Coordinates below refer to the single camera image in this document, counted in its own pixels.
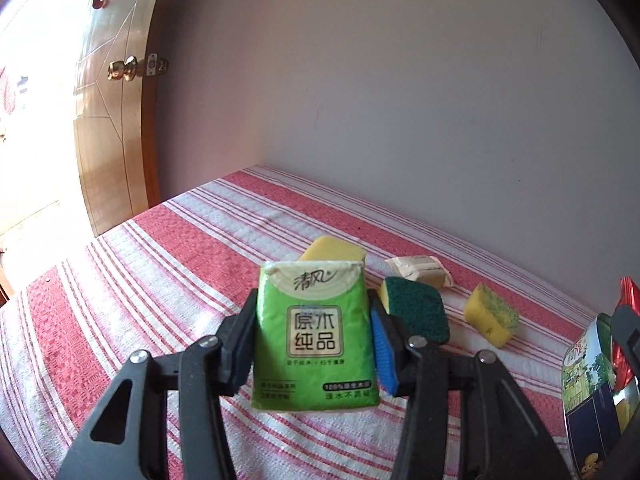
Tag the red foil snack packet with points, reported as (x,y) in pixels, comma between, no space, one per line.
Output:
(631,292)

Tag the cream snack packet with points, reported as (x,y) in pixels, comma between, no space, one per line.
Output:
(420,270)

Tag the red striped tablecloth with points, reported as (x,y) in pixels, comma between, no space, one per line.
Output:
(175,270)

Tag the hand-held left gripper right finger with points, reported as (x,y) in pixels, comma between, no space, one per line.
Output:
(385,355)

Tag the wooden door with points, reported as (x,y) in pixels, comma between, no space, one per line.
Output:
(115,135)

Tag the brass door knob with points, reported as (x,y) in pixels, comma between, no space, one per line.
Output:
(120,68)

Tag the green tissue pack cream band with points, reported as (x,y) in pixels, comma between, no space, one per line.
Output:
(312,340)

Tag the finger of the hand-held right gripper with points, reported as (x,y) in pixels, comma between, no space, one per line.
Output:
(627,330)

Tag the round metal cookie tin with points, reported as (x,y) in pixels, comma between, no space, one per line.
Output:
(585,410)

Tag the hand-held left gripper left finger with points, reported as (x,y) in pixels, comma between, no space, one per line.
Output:
(242,350)

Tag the green tissue pack grass print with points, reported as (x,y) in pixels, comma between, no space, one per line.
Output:
(605,340)

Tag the metal door latch plate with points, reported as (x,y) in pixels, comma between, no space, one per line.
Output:
(156,64)

